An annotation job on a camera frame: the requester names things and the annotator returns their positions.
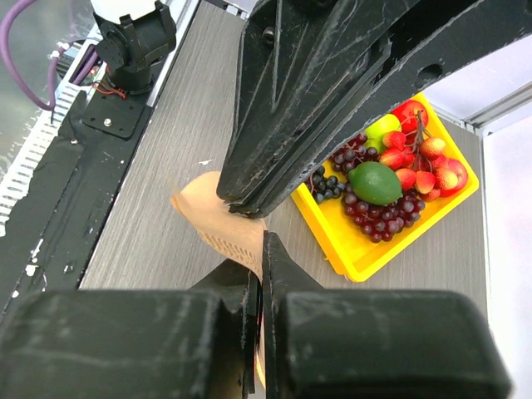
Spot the brown paper coffee filter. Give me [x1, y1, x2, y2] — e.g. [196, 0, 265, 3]
[170, 171, 267, 398]

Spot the red apple top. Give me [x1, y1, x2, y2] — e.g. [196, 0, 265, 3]
[438, 159, 469, 198]

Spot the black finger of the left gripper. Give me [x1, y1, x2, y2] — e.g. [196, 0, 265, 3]
[217, 1, 415, 208]
[227, 0, 531, 219]

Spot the dark red grape bunch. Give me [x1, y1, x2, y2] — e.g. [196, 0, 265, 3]
[329, 131, 379, 176]

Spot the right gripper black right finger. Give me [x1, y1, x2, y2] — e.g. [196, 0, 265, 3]
[262, 232, 512, 398]

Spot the purple grape bunch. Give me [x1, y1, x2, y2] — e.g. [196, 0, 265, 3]
[342, 190, 426, 244]

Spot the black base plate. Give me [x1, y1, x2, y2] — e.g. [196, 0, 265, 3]
[1, 93, 154, 318]

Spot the red cherry bunch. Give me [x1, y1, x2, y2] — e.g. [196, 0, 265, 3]
[379, 126, 450, 202]

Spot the yellow plastic tray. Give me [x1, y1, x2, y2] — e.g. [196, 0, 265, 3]
[289, 91, 480, 283]

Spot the dark black grape bunch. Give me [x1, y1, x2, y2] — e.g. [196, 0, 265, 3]
[305, 166, 346, 204]

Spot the red apple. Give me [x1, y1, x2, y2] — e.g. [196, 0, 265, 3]
[438, 159, 469, 198]
[392, 100, 429, 134]

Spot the green apple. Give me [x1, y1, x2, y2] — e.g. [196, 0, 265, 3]
[365, 113, 401, 154]

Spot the red apple left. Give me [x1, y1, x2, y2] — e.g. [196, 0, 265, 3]
[392, 100, 429, 134]

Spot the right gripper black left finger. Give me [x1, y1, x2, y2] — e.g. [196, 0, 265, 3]
[1, 260, 261, 398]

